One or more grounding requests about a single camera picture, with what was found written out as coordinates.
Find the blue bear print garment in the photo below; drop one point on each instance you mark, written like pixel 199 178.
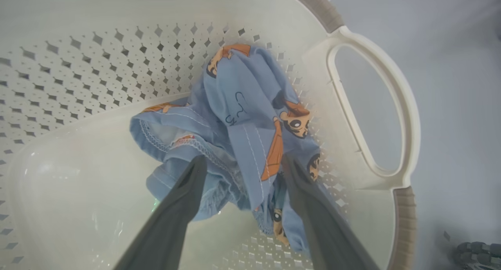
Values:
pixel 242 105

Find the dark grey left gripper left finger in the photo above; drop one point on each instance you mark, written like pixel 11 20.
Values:
pixel 168 223

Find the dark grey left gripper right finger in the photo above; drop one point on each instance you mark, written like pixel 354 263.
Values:
pixel 325 231

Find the cream perforated laundry basket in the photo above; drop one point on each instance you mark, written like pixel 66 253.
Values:
pixel 78 184

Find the grey segmented robot base part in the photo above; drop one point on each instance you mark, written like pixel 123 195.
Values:
pixel 479 256

